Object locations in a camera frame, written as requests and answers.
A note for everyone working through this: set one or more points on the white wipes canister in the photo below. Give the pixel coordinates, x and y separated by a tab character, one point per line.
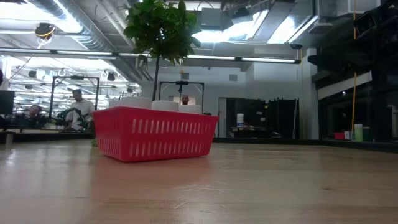
240	119

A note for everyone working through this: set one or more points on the small red box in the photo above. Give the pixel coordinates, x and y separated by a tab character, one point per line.
339	136

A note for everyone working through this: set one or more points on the black camera rig frame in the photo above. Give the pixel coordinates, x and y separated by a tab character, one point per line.
74	77
182	82

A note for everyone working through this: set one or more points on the dark green tumbler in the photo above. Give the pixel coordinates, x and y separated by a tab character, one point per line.
366	133

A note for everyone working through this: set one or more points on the white pill bottle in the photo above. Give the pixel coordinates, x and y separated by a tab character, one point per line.
114	103
136	102
190	109
165	105

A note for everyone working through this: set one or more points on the tall green potted plant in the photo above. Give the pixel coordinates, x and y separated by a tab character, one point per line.
161	28

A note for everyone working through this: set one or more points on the long ceiling light strip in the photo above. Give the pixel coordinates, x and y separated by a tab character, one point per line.
84	53
242	58

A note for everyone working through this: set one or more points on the black monitor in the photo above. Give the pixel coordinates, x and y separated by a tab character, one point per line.
7	102

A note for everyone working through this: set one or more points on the pale green canister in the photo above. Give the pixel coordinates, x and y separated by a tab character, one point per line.
358	133

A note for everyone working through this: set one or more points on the small potted succulent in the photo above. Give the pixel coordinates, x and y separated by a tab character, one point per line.
94	143

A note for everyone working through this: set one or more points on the black ceiling camera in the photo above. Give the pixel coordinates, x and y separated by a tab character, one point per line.
295	46

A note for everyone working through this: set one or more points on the blue and white box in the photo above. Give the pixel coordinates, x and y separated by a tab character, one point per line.
347	135

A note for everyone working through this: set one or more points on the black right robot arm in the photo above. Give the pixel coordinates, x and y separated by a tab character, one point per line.
357	53

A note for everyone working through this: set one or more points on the red plastic basket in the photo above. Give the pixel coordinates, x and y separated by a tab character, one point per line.
155	137

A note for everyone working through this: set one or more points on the person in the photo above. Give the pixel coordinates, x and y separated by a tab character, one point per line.
81	107
185	99
34	113

